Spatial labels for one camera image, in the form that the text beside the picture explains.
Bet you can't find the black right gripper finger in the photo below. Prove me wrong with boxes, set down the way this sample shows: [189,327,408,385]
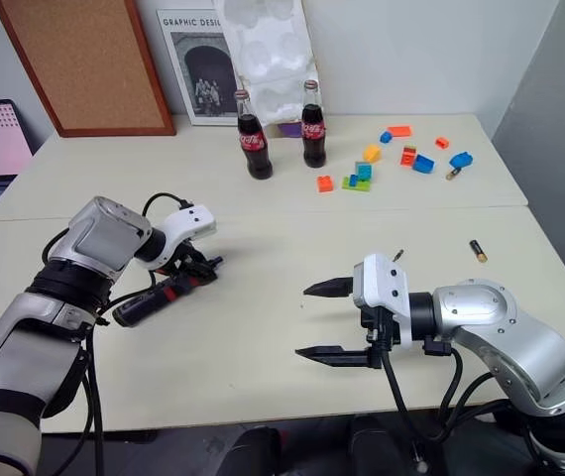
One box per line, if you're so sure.
[294,344,371,370]
[302,277,356,300]

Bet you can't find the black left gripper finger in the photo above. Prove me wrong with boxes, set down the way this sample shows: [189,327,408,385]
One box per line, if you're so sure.
[186,241,215,269]
[177,269,218,289]

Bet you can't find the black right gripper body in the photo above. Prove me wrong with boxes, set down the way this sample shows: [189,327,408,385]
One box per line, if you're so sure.
[359,304,403,371]

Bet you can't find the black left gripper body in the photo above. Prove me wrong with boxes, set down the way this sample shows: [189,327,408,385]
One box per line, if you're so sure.
[156,239,200,280]

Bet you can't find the black red electric screwdriver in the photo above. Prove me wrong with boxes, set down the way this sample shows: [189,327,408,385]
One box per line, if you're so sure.
[112,255,225,329]

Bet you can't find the glass cola bottle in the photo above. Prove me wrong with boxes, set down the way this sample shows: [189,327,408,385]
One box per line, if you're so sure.
[300,79,328,170]
[233,88,275,181]

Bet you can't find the large blue toy block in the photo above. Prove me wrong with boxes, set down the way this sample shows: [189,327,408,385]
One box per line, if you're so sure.
[411,153,438,176]

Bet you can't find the purple object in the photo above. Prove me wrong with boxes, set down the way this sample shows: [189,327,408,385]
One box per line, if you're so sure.
[278,120,306,140]

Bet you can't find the rounded blue toy block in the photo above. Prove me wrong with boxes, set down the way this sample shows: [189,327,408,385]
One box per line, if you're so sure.
[448,150,475,171]

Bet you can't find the graphic design book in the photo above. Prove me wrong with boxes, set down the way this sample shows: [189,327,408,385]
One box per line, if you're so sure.
[155,8,245,127]

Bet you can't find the wood framed cork board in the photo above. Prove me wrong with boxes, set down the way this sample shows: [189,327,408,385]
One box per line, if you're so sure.
[0,0,178,139]

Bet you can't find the white moulded packaging sheet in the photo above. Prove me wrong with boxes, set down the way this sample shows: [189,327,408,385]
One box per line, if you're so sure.
[211,0,324,126]

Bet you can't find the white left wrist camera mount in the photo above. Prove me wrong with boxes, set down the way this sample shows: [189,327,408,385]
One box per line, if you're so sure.
[141,202,218,272]

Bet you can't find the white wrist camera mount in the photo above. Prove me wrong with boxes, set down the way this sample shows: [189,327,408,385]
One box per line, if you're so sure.
[351,253,415,348]
[141,202,218,272]

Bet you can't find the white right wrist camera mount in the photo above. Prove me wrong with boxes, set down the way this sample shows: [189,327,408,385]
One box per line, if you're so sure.
[351,253,415,348]

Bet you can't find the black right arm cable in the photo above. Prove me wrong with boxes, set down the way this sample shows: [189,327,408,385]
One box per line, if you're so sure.
[380,335,516,443]

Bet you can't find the green toy base plate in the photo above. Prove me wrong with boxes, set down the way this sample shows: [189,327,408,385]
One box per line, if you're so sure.
[341,175,374,195]

